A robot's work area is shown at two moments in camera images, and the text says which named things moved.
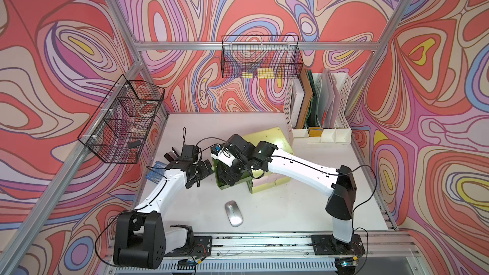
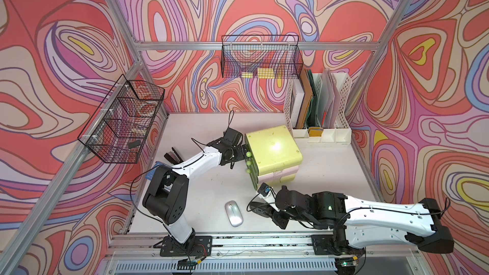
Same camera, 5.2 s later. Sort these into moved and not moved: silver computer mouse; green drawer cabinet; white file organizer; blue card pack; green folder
Moved: green drawer cabinet
Not moved: green folder; silver computer mouse; white file organizer; blue card pack
